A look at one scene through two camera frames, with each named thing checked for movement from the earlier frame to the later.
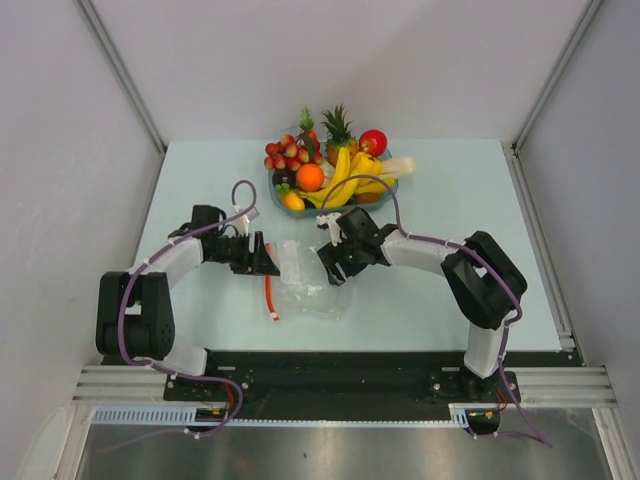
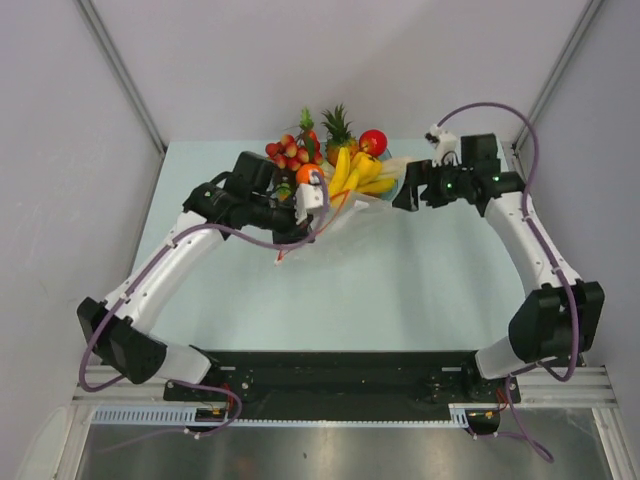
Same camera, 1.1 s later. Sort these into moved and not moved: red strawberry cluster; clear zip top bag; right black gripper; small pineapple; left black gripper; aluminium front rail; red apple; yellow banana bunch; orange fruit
Moved: right black gripper; clear zip top bag; left black gripper
Not moved: small pineapple; red strawberry cluster; orange fruit; yellow banana bunch; aluminium front rail; red apple
